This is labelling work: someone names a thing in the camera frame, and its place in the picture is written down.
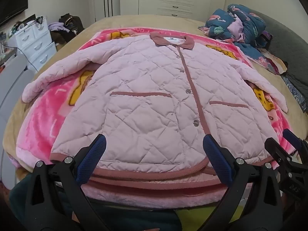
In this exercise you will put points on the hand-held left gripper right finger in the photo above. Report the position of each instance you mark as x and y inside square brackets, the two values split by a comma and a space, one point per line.
[216, 158]

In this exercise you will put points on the black wall television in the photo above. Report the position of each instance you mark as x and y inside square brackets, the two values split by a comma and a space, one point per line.
[12, 0]

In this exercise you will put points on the beige bed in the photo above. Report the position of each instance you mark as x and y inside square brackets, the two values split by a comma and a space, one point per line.
[144, 22]

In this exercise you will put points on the dark purple striped cloth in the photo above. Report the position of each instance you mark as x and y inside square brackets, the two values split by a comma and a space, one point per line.
[267, 38]

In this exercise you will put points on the grey headboard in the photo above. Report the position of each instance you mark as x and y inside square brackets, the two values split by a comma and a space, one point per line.
[288, 43]

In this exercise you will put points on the dark brown bag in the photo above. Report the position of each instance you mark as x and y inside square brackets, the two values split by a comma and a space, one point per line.
[72, 24]

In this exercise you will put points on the pink printed blanket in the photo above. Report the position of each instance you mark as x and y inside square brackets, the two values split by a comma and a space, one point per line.
[48, 115]

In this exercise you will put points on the blue flamingo print quilt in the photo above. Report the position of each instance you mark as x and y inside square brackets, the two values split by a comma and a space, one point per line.
[221, 21]

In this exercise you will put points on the white drawer cabinet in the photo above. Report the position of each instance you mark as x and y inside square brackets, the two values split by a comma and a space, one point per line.
[36, 45]

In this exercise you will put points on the person's dark teal clothing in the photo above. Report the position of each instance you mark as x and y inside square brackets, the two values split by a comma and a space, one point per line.
[134, 219]

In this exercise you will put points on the floral patterned cloth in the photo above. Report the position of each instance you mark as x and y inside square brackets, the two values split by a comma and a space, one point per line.
[298, 91]

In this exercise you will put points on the person's yellow-green top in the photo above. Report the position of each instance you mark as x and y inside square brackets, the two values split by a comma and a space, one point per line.
[204, 215]

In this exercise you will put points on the pink quilted jacket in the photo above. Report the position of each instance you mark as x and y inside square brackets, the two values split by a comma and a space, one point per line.
[149, 77]

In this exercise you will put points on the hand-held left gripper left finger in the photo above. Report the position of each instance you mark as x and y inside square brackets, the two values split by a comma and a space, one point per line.
[95, 156]

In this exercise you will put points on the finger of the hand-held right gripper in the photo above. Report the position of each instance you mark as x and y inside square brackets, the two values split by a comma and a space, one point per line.
[276, 150]
[292, 138]

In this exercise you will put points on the light purple cloth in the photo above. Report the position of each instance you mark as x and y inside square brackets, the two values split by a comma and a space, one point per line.
[56, 26]

